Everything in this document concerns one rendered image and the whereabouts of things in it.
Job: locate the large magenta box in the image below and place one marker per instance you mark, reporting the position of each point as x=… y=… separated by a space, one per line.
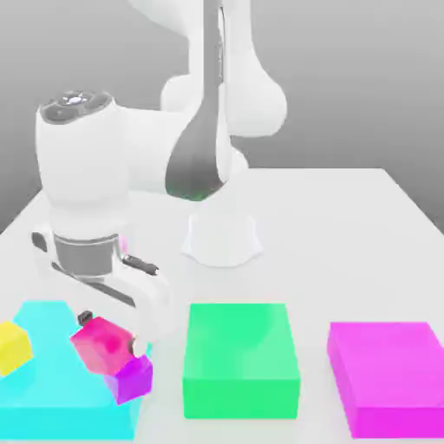
x=392 y=374

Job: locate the small pink cube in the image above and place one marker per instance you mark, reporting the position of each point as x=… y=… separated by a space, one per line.
x=104 y=343

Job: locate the small purple cube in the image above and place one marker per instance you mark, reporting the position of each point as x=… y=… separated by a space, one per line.
x=133 y=380

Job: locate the large cyan box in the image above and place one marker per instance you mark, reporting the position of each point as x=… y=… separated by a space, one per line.
x=52 y=399

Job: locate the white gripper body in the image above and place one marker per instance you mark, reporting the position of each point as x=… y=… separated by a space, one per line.
x=145 y=301

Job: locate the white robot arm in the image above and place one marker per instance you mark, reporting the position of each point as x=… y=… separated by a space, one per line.
x=83 y=156

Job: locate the large green box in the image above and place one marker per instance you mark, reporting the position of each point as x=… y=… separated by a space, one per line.
x=239 y=360

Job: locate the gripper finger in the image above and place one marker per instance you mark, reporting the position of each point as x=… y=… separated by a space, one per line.
x=132 y=345
x=85 y=317

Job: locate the small yellow cube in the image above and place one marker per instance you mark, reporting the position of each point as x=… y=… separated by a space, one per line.
x=12 y=347

